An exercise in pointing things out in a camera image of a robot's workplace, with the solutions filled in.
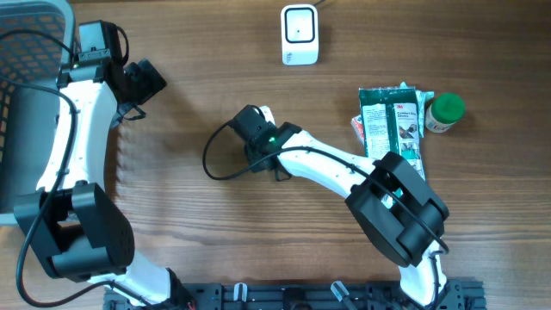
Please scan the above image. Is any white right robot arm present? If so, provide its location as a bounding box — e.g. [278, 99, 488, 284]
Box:
[229, 105, 449, 307]

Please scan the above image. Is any teal tissue pack wrapper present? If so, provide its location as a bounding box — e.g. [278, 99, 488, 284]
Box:
[399, 82, 435, 139]

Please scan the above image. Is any grey plastic basket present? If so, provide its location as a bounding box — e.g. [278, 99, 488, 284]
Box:
[1, 0, 75, 226]

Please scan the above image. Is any green 3M gloves pack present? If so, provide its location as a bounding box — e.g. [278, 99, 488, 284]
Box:
[358, 87, 426, 179]

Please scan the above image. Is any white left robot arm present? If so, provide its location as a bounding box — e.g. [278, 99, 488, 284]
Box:
[15, 21, 196, 309]

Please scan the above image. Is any green lid jar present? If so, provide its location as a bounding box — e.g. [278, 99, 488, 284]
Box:
[424, 93, 466, 133]

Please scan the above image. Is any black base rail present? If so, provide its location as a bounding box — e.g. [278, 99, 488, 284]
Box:
[102, 279, 488, 310]

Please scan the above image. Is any red tissue packet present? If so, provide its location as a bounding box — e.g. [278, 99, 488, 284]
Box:
[350, 115, 365, 146]

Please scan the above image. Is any white barcode scanner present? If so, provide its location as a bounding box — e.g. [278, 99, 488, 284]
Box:
[280, 3, 319, 66]

